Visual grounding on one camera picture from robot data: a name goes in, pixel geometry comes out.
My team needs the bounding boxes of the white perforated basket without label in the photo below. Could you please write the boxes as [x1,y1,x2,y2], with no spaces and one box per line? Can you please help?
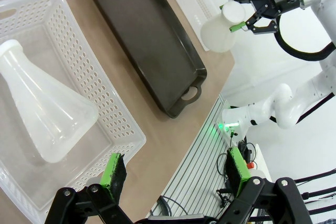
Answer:
[0,0,147,218]

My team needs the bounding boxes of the translucent conical flask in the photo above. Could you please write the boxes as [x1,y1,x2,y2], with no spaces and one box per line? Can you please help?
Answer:
[0,39,100,164]
[200,0,247,52]

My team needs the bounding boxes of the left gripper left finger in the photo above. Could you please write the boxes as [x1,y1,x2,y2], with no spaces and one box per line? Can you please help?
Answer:
[44,152,137,224]

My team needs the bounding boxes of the dark brown plastic tray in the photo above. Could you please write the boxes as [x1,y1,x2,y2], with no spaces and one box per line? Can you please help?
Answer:
[88,0,208,119]

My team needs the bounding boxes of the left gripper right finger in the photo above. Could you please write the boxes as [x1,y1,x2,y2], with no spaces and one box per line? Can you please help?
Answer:
[217,146,313,224]

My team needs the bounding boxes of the white perforated basket with label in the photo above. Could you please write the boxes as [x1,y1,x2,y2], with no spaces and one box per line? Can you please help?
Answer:
[173,0,232,51]

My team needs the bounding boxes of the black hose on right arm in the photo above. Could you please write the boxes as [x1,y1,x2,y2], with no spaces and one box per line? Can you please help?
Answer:
[274,14,336,62]

